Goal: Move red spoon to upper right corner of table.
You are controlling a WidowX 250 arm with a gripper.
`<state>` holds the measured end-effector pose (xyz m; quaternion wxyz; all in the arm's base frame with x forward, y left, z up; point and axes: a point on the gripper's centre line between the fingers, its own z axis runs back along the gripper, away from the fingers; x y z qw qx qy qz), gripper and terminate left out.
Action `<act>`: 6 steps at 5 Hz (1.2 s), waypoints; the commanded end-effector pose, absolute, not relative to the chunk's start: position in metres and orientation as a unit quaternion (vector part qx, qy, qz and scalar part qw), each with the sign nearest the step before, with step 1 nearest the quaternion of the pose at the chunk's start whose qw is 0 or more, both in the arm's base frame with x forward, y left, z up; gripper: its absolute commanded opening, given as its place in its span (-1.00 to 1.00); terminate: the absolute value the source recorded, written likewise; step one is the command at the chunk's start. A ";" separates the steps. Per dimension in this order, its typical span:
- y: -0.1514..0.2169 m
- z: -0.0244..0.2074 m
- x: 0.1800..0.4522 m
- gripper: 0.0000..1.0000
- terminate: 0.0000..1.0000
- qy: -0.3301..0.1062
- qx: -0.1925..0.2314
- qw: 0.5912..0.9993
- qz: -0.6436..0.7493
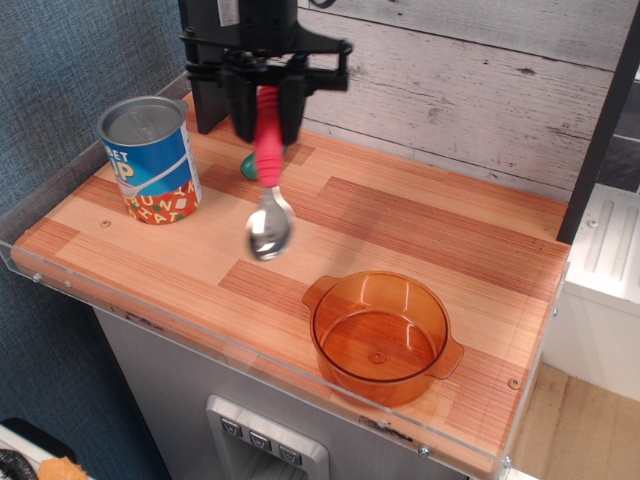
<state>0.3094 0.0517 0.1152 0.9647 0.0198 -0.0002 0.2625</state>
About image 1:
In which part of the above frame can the grey toy fridge cabinet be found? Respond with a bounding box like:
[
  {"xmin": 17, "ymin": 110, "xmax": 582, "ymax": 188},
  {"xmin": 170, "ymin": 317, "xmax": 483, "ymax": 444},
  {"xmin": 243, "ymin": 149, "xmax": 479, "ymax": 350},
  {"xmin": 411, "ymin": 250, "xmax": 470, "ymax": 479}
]
[{"xmin": 96, "ymin": 310, "xmax": 463, "ymax": 479}]

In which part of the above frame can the clear acrylic table guard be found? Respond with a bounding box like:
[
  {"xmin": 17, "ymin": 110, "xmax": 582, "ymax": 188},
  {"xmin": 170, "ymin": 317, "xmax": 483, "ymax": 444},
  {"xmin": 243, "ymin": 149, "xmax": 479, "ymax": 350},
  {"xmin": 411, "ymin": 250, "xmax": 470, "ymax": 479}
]
[{"xmin": 1, "ymin": 72, "xmax": 568, "ymax": 479}]

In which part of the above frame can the silver dispenser button panel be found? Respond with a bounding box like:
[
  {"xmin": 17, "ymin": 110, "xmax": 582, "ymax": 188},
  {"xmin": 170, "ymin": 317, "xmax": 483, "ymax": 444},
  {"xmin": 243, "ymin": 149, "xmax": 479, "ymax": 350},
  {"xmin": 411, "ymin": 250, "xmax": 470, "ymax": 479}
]
[{"xmin": 206, "ymin": 395, "xmax": 331, "ymax": 479}]

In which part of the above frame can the green toy pickle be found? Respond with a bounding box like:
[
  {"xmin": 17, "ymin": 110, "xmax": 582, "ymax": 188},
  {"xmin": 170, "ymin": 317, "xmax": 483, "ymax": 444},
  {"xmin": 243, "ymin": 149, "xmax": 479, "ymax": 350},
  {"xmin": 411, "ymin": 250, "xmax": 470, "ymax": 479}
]
[{"xmin": 241, "ymin": 147, "xmax": 287, "ymax": 188}]

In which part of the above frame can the red handled metal spoon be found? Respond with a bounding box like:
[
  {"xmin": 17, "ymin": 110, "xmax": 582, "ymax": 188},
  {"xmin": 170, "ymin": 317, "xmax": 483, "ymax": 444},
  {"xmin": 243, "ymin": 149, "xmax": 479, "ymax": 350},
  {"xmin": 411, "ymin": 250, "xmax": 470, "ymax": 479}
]
[{"xmin": 246, "ymin": 86, "xmax": 295, "ymax": 261}]

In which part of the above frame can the blue soup can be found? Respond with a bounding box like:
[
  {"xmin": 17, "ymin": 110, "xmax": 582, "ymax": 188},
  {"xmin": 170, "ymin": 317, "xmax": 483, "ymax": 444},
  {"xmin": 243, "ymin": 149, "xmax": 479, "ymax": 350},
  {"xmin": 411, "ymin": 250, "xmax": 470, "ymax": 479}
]
[{"xmin": 97, "ymin": 96, "xmax": 202, "ymax": 225}]

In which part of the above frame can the black and orange object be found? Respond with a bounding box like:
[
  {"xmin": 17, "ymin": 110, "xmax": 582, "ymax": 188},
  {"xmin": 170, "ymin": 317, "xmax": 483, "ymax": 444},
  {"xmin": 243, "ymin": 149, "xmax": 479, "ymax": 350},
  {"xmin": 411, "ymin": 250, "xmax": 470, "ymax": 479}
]
[{"xmin": 1, "ymin": 418, "xmax": 91, "ymax": 479}]

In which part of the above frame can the white toy sink unit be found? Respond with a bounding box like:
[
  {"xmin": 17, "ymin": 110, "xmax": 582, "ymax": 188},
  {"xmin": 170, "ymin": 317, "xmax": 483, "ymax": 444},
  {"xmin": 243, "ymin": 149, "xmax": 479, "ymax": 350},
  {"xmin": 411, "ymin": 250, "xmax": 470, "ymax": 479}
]
[{"xmin": 542, "ymin": 185, "xmax": 639, "ymax": 401}]

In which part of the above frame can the orange transparent plastic pot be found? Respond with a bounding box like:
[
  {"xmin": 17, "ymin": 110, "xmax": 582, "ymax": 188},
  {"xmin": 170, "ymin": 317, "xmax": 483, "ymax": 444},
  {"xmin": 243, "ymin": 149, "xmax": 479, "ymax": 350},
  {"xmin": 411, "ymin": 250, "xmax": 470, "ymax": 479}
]
[{"xmin": 303, "ymin": 271, "xmax": 464, "ymax": 407}]

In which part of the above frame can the dark right frame post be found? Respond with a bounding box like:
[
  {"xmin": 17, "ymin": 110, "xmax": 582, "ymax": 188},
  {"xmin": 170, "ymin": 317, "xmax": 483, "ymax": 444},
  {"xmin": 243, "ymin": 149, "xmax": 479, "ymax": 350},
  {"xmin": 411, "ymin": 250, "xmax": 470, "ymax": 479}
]
[{"xmin": 556, "ymin": 1, "xmax": 639, "ymax": 245}]

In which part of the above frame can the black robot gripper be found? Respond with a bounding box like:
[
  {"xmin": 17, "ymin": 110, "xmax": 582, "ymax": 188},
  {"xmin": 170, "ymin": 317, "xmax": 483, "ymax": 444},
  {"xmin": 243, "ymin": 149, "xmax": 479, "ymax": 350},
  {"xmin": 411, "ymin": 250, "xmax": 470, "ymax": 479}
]
[{"xmin": 181, "ymin": 1, "xmax": 352, "ymax": 146}]

